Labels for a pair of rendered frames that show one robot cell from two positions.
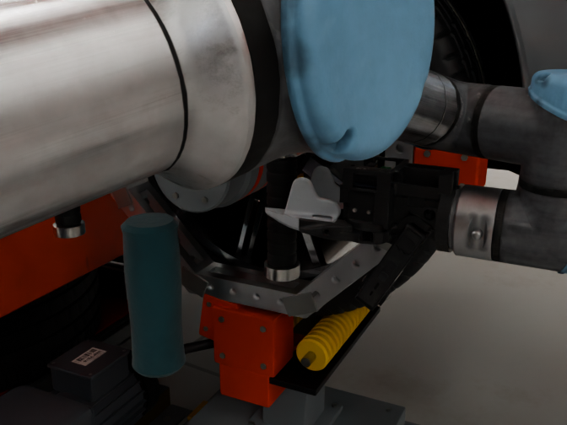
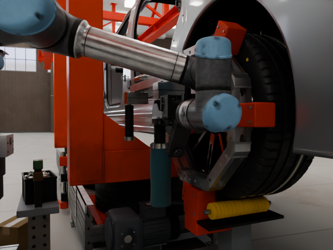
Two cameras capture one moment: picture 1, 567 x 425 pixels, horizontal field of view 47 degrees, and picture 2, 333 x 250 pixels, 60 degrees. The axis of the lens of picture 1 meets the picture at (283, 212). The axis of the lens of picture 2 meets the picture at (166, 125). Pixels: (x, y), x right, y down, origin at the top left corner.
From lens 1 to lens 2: 0.64 m
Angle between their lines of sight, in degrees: 44
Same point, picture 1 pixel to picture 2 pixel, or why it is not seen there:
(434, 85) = (169, 54)
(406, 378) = not seen: outside the picture
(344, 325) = (235, 205)
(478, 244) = (184, 118)
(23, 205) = not seen: outside the picture
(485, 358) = not seen: outside the picture
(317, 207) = (157, 114)
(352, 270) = (219, 167)
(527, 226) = (193, 106)
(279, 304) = (201, 185)
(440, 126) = (175, 71)
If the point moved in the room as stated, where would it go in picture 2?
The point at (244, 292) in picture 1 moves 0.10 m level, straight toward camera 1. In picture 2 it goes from (192, 178) to (177, 183)
